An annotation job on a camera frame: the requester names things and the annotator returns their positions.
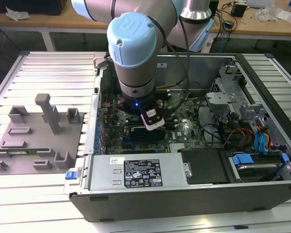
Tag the white camera on black mount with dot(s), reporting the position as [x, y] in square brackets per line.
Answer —
[155, 125]

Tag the small electronic module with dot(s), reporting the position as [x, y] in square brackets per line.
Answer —
[229, 25]

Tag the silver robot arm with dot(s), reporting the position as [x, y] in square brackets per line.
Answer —
[135, 77]

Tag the black plastic shroud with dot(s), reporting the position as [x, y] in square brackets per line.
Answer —
[203, 167]

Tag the metal disk bay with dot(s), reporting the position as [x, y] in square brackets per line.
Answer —
[218, 98]

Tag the large black box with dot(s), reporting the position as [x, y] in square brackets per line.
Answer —
[38, 6]

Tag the black PC case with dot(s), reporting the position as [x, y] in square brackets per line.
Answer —
[160, 206]

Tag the green motherboard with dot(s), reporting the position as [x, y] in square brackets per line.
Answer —
[191, 136]

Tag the hard disk in blue carrier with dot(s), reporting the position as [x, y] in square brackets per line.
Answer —
[242, 159]

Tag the black graphics card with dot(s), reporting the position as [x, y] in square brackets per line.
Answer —
[135, 134]

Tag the light wooden desk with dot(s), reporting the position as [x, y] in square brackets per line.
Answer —
[51, 21]

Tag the clear plastic bag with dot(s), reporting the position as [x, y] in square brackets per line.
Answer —
[266, 13]

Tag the silver chipset heat sink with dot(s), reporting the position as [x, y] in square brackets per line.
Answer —
[177, 147]

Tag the grey parts rack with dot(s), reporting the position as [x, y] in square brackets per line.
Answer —
[38, 145]

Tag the black RAM slot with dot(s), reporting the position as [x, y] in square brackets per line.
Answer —
[133, 119]

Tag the coin battery in holder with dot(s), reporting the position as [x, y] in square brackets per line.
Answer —
[183, 98]

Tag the black tower box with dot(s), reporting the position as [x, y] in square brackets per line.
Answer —
[215, 9]

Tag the silver power supply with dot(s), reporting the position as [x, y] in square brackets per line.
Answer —
[101, 174]

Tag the blue case latch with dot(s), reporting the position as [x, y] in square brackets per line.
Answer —
[70, 175]

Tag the grey flat device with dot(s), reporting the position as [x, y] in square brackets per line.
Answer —
[259, 2]

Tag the small black cube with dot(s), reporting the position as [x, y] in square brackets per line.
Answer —
[238, 11]

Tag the crumpled white paper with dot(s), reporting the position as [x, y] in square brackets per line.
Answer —
[17, 13]

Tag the white open box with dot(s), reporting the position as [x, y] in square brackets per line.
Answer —
[285, 15]

